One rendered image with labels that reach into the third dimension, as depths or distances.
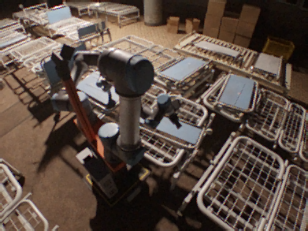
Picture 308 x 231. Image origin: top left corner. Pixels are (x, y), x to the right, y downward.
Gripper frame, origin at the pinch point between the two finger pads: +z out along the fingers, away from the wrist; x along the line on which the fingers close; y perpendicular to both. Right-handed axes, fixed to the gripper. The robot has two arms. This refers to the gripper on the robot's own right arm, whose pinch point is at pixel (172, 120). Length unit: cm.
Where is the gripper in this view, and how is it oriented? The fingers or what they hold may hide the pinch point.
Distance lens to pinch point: 116.4
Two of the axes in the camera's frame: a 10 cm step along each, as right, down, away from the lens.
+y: -7.7, 6.3, -0.5
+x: 5.8, 6.7, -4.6
